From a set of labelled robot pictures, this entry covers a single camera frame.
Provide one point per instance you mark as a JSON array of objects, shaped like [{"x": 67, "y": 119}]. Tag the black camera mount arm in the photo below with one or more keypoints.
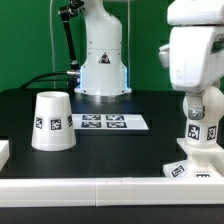
[{"x": 71, "y": 10}]

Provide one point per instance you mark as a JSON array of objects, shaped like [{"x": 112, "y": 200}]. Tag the white left fence bar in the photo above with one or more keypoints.
[{"x": 4, "y": 152}]

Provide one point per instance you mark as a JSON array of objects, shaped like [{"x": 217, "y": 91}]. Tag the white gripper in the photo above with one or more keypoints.
[{"x": 196, "y": 62}]

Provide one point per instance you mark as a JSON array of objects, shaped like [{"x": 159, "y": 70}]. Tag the white fence bar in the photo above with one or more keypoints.
[
  {"x": 4, "y": 152},
  {"x": 110, "y": 191}
]

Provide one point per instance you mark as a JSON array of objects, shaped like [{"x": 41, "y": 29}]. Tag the white marker sheet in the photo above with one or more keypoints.
[{"x": 109, "y": 121}]

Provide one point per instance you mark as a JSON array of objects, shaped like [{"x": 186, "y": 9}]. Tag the white lamp base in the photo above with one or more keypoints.
[{"x": 201, "y": 162}]

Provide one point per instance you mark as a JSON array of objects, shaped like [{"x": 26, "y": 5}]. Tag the white lamp bulb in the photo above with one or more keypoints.
[{"x": 203, "y": 132}]

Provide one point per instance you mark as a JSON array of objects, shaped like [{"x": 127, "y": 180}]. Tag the white lamp shade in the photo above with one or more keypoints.
[{"x": 53, "y": 128}]

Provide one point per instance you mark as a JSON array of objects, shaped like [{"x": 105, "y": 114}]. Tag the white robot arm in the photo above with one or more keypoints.
[{"x": 103, "y": 73}]

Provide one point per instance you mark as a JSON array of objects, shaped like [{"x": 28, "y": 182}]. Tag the white front fence bar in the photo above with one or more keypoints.
[{"x": 110, "y": 191}]

